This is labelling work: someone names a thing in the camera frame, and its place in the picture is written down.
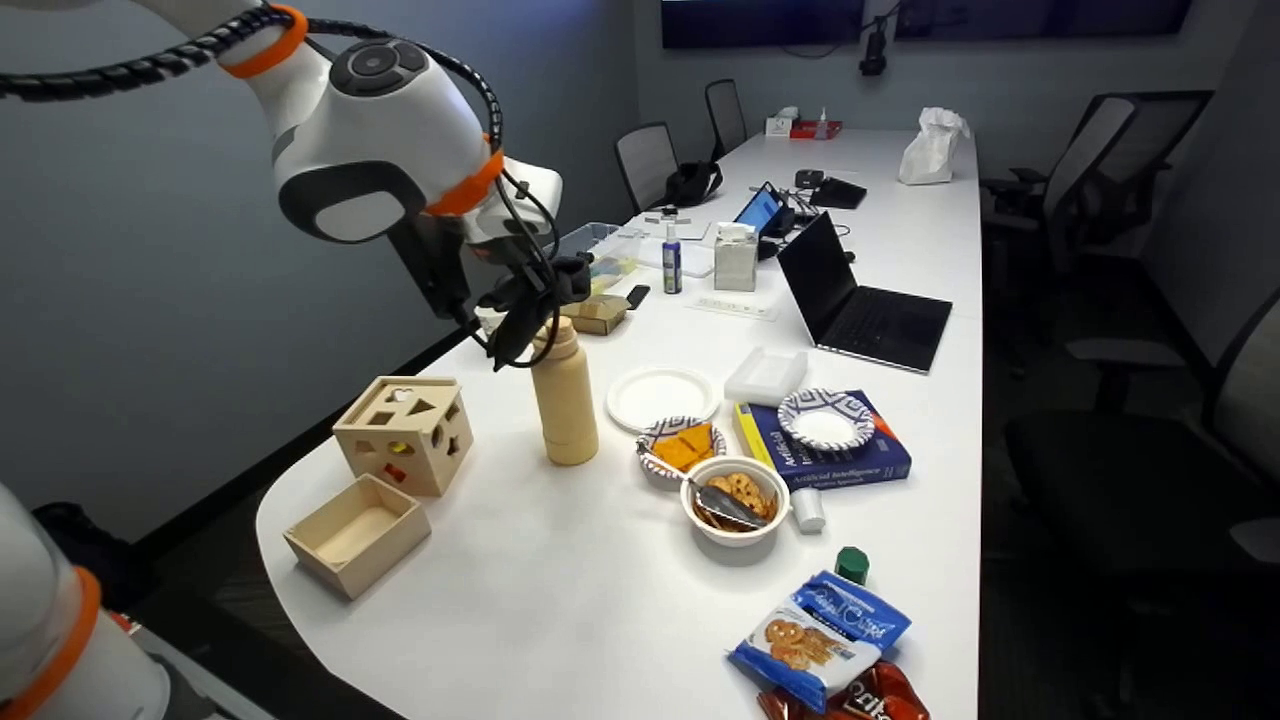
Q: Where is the red snack bag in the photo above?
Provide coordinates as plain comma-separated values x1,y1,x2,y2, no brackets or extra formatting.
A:
750,654,935,720

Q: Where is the black laptop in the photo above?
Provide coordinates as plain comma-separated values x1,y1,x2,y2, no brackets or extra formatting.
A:
771,208,954,377

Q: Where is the wall monitor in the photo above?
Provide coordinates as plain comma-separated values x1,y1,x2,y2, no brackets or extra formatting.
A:
892,0,1197,44
660,0,869,57

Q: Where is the small black pouch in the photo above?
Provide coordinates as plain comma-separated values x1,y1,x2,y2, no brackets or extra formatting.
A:
809,172,873,212

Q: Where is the white bowl with crackers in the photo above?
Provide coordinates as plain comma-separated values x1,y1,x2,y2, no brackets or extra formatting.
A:
675,453,796,550

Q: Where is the red box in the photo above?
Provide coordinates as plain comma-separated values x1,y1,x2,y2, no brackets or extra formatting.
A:
787,110,848,144

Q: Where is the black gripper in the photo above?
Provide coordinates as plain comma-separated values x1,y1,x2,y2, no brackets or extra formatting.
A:
392,212,558,335

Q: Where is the black office chair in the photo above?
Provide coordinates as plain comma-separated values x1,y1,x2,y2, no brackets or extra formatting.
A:
1061,195,1280,402
981,89,1221,277
999,284,1280,720

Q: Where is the white plastic bag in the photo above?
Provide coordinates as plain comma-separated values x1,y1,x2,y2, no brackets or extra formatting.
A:
892,104,977,186

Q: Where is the clear plastic marker container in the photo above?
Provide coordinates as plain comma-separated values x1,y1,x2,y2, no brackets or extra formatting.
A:
585,215,660,286

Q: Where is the black bag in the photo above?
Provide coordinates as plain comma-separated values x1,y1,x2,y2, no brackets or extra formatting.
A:
663,157,729,208

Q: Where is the white paper plate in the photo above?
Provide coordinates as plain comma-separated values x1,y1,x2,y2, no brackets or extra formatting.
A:
602,364,722,441

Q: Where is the clear plastic food container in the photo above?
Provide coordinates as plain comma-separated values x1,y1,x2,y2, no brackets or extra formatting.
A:
720,344,815,408

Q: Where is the brown cardboard package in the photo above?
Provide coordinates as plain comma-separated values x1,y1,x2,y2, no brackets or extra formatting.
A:
562,286,636,339

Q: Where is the empty blue patterned paper bowl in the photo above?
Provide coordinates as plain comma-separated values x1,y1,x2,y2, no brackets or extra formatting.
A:
771,385,879,461

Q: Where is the blue snack bag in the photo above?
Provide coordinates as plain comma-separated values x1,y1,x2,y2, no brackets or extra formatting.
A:
722,568,916,717

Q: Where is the wooden shape sorter box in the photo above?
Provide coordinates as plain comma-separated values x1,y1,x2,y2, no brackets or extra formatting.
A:
329,373,478,501

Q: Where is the patterned bowl with orange chips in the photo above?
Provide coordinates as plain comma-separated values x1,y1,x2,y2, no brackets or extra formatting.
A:
632,411,734,491

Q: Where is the tablet with lit screen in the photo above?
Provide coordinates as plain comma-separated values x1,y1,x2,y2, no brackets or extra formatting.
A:
733,181,792,241

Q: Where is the black conference camera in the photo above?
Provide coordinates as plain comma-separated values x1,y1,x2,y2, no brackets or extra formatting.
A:
857,0,903,79

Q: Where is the white carton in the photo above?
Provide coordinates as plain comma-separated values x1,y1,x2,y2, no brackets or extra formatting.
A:
707,218,765,294

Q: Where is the blue artificial intelligence book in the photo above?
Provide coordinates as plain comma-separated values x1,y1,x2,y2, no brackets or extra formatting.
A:
729,385,920,496

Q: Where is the beige bottle with handle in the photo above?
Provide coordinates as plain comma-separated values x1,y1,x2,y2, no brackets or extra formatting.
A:
527,311,602,473

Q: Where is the green bottle cap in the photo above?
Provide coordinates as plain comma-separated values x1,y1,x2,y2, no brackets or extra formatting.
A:
830,541,875,587

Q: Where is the open wooden box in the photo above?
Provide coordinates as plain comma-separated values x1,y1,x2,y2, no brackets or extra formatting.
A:
281,467,437,603

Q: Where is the small white creamer cup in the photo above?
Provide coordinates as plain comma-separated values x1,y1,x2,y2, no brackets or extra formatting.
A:
785,482,830,541

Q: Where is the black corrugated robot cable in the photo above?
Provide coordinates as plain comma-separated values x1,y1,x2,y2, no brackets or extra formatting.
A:
0,3,512,152

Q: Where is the grey mesh office chair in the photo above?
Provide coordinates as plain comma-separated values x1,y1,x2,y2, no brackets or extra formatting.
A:
700,71,754,163
613,119,685,215

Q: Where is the metal spoon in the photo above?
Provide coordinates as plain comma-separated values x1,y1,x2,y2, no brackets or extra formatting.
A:
688,479,768,532

